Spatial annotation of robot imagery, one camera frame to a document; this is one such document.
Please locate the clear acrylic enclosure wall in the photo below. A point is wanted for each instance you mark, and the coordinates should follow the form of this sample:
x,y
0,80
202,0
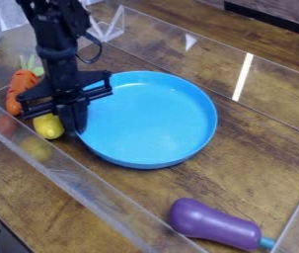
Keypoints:
x,y
71,203

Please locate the orange toy carrot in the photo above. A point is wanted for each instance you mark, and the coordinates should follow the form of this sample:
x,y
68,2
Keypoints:
x,y
23,80

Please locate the purple toy eggplant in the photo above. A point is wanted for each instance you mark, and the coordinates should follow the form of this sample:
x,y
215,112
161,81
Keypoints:
x,y
198,221

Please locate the blue plastic plate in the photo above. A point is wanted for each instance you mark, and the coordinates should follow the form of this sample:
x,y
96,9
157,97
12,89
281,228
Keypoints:
x,y
154,123

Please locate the yellow toy lemon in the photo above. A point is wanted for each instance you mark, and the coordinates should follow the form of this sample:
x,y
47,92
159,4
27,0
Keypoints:
x,y
48,126

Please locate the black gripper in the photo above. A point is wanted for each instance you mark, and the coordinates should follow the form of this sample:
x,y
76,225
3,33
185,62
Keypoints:
x,y
67,101

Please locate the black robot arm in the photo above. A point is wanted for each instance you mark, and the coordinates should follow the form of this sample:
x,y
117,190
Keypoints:
x,y
60,21

